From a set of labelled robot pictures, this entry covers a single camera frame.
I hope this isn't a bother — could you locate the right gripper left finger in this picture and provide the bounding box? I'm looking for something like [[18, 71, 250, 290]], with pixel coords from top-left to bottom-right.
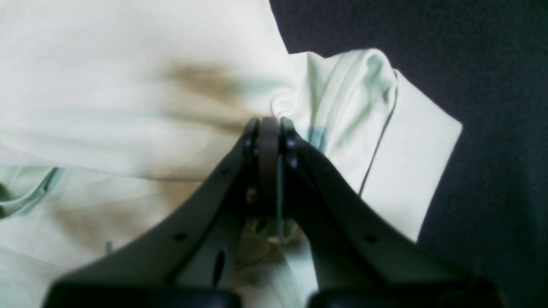
[[44, 118, 280, 308]]

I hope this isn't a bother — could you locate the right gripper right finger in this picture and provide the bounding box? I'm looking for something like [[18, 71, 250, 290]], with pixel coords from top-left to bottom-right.
[[278, 118, 506, 308]]

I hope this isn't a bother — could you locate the light green T-shirt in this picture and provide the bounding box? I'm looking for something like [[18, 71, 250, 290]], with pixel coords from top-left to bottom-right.
[[0, 0, 462, 308]]

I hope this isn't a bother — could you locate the black table cloth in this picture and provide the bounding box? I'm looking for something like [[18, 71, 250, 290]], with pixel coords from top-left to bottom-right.
[[270, 0, 548, 308]]

